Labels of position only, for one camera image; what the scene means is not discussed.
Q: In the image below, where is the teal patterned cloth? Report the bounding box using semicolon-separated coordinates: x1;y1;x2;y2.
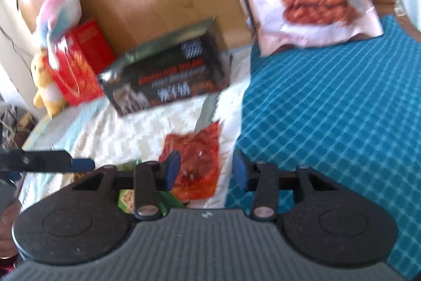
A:
235;16;420;279

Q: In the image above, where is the person hand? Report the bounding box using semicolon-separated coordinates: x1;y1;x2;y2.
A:
0;198;21;259

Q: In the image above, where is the dark green snack packet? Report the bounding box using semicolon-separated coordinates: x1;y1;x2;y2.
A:
114;156;184;220

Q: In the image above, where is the red gift box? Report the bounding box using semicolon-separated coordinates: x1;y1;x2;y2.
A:
47;19;116;106

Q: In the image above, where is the pastel plush toy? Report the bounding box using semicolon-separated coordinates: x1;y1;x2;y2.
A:
35;0;82;71

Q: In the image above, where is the red spicy snack packet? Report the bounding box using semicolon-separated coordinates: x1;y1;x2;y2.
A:
159;121;220;203

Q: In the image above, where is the yellow duck plush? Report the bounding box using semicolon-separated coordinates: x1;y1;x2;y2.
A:
31;48;67;118

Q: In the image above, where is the black sheep print box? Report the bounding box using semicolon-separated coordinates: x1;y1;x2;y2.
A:
97;18;230;116

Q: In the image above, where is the patterned bed sheet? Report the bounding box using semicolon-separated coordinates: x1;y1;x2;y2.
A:
23;46;252;208

